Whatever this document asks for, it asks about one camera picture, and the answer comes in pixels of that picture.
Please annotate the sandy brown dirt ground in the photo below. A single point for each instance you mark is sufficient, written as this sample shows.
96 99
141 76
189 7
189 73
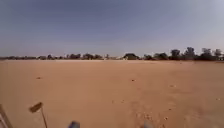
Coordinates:
110 90

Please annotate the row of trees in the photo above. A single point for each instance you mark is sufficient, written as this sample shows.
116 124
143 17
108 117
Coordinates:
173 55

